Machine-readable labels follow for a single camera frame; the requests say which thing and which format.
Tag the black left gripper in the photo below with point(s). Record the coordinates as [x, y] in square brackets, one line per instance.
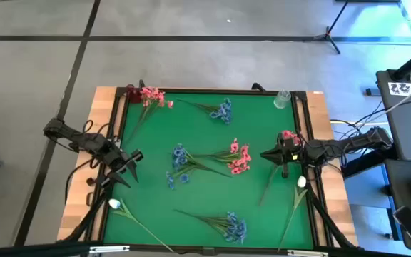
[120, 160]

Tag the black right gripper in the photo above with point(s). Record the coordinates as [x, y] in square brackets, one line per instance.
[293, 155]

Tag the white artificial tulip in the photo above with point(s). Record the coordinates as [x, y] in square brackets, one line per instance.
[301, 182]
[267, 187]
[114, 203]

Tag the blue artificial flower bunch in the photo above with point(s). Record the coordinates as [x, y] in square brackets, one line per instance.
[234, 226]
[178, 155]
[221, 112]

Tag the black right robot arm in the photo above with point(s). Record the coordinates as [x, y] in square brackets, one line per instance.
[348, 144]

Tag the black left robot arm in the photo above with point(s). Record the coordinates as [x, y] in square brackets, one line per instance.
[84, 141]

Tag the clear glass vase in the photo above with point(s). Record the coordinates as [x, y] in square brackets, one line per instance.
[282, 100]

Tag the red glass vase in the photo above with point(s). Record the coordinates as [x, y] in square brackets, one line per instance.
[133, 95]

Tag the small black knob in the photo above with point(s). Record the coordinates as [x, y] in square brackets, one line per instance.
[90, 181]

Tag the green table mat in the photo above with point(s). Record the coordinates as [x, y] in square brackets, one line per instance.
[209, 192]

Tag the small black floor device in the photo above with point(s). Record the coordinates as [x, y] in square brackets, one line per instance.
[372, 91]

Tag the grey case with sticker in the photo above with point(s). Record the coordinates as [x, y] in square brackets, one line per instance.
[410, 132]

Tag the black tripod stand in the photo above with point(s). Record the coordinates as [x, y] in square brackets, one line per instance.
[328, 35]

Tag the silver frame bracket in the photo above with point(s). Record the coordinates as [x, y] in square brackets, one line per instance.
[109, 248]
[307, 253]

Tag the black frame clamp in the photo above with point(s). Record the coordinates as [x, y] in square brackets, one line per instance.
[141, 85]
[258, 86]

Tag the black aluminium table frame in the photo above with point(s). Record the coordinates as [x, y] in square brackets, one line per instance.
[248, 250]

